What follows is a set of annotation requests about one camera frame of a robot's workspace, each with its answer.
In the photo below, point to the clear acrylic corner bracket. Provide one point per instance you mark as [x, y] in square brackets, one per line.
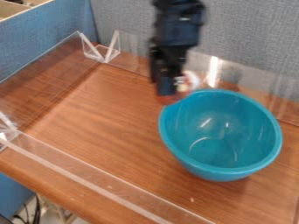
[101, 53]

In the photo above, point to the clear acrylic front barrier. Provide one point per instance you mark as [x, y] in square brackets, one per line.
[144, 203]

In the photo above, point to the clear acrylic back barrier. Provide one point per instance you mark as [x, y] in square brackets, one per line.
[272, 89]

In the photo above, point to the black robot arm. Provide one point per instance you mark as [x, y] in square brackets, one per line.
[176, 34]

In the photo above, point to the clear acrylic left barrier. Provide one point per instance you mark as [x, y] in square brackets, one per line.
[32, 91]

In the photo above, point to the clear acrylic barrier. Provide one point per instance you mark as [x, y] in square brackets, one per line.
[272, 89]
[32, 91]
[144, 203]

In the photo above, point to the blue plastic bowl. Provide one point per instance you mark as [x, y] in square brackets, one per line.
[222, 134]

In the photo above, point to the brown toy mushroom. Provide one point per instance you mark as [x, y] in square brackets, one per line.
[188, 83]

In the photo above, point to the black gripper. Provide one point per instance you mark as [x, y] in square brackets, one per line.
[167, 59]

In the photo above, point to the wooden shelf box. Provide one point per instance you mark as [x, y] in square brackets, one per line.
[12, 8]

